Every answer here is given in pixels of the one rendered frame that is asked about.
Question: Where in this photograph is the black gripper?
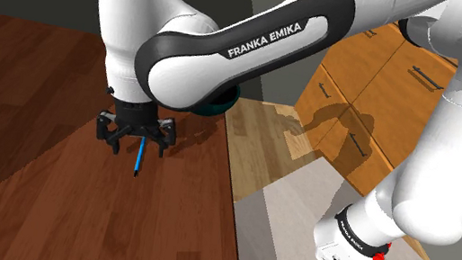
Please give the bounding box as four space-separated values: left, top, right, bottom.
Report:
93 96 182 163

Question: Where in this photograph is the blue pen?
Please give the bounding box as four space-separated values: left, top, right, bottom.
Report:
132 135 148 180

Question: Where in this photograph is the teal bowl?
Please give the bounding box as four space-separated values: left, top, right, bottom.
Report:
191 79 243 121

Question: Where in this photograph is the brown wooden table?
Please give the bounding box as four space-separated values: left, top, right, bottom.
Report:
0 10 273 260

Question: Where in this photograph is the wooden cabinet with black handles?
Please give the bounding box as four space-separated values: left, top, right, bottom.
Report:
284 10 462 210

